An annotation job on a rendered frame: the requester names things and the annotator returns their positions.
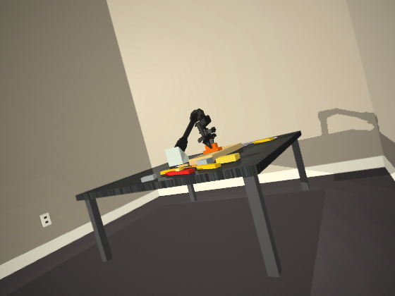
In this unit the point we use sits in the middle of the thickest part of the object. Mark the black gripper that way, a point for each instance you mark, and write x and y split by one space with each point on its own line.
207 139

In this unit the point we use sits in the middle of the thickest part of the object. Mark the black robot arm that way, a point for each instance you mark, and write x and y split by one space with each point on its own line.
195 116

